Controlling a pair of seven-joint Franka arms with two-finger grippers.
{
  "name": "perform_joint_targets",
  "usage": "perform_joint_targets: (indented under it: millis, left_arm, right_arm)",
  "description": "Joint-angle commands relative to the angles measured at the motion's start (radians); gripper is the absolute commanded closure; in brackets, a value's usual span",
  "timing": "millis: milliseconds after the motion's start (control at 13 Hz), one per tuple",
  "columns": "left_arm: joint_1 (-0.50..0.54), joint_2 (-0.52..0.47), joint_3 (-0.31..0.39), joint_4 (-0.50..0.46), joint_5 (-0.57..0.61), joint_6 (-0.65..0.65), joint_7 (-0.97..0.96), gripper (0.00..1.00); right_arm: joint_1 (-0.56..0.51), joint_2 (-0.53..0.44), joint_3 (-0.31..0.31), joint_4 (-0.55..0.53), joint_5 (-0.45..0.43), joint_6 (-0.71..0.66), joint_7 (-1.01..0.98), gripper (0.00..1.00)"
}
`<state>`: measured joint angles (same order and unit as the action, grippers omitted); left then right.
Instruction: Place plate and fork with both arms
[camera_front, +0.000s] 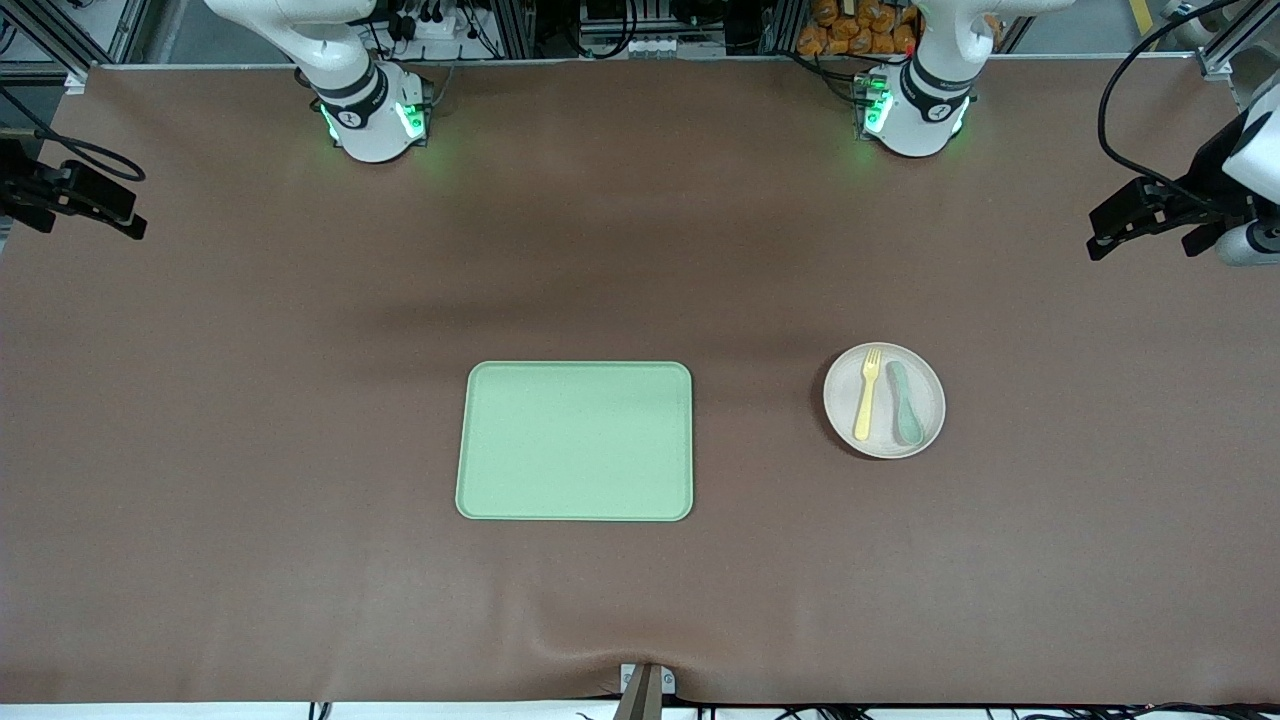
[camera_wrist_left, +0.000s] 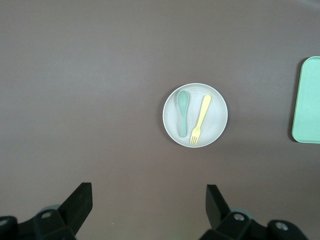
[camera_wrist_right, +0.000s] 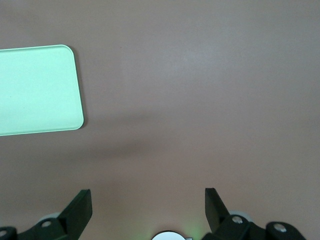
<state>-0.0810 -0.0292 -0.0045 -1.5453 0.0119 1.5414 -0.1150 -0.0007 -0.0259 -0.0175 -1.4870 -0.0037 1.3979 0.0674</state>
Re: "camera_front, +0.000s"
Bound yellow plastic fork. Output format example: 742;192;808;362
853;347;884;442

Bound beige round plate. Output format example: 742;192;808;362
823;342;947;460

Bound green plastic spoon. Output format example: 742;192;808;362
886;360;926;447

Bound pile of orange packets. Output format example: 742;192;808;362
797;0;919;57

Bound white power strip with plugs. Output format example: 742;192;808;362
385;8;483;43

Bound brown table mat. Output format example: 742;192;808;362
0;55;1280;706

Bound white socket strip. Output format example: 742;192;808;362
578;35;728;58

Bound light green rectangular tray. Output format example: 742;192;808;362
455;361;694;523

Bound brown bar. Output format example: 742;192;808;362
612;665;665;720

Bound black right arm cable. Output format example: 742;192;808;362
0;85;146;184

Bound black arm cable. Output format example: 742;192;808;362
0;85;146;184
1096;0;1251;203

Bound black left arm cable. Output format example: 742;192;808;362
1096;0;1251;203

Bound aluminium frame post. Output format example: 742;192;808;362
490;0;537;61
760;0;811;57
1195;0;1280;83
18;0;96;89

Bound silver metal clamp bracket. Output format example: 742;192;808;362
620;663;677;696

